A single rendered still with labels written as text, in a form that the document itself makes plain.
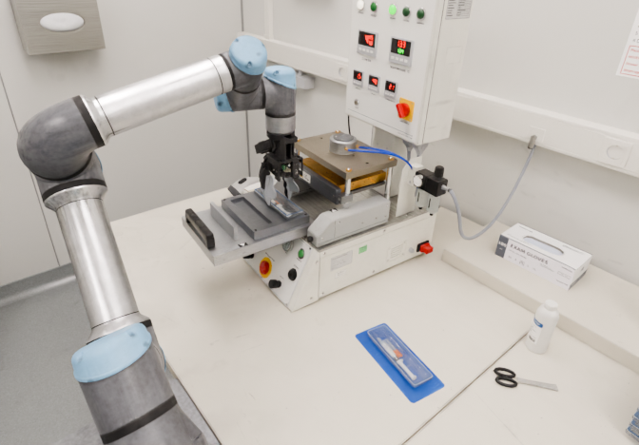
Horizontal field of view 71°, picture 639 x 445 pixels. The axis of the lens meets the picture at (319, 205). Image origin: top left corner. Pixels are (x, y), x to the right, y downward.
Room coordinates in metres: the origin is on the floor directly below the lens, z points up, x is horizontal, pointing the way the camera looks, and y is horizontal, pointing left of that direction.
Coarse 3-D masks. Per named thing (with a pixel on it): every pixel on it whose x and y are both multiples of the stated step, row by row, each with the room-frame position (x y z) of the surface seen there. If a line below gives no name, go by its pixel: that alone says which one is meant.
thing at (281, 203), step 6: (258, 192) 1.12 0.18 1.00; (276, 198) 1.09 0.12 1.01; (282, 198) 1.09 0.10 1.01; (276, 204) 1.05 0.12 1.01; (282, 204) 1.05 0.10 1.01; (288, 204) 1.06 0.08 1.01; (294, 204) 1.06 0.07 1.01; (282, 210) 1.02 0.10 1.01; (288, 210) 1.02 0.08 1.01; (294, 210) 1.03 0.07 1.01; (300, 210) 1.03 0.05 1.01
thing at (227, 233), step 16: (208, 224) 1.00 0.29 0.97; (224, 224) 0.97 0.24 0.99; (304, 224) 1.01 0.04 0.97; (224, 240) 0.93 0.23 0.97; (240, 240) 0.93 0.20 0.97; (256, 240) 0.93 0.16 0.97; (272, 240) 0.95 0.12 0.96; (288, 240) 0.98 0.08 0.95; (208, 256) 0.88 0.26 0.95; (224, 256) 0.87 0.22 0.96; (240, 256) 0.89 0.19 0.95
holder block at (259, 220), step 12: (252, 192) 1.14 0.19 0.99; (228, 204) 1.06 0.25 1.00; (240, 204) 1.09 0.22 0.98; (252, 204) 1.07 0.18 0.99; (264, 204) 1.07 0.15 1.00; (240, 216) 1.00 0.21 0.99; (252, 216) 1.03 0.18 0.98; (264, 216) 1.01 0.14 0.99; (276, 216) 1.01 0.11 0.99; (300, 216) 1.02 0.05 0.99; (252, 228) 0.95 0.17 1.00; (264, 228) 0.95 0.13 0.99; (276, 228) 0.97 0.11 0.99; (288, 228) 0.99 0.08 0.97
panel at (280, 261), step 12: (300, 240) 1.02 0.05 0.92; (264, 252) 1.09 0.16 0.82; (276, 252) 1.06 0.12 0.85; (288, 252) 1.02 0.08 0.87; (252, 264) 1.10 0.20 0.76; (276, 264) 1.03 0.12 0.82; (288, 264) 1.00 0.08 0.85; (300, 264) 0.97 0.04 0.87; (264, 276) 1.04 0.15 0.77; (276, 276) 1.01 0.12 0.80; (300, 276) 0.95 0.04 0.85; (276, 288) 0.99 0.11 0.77; (288, 288) 0.96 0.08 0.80; (288, 300) 0.94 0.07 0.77
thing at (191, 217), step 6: (186, 210) 1.00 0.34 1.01; (192, 210) 1.00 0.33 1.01; (186, 216) 0.99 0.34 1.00; (192, 216) 0.97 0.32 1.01; (198, 216) 0.97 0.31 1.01; (192, 222) 0.96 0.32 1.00; (198, 222) 0.94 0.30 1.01; (198, 228) 0.93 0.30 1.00; (204, 228) 0.91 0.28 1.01; (204, 234) 0.89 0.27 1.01; (210, 234) 0.89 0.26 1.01; (204, 240) 0.90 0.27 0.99; (210, 240) 0.89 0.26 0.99; (210, 246) 0.89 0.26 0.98
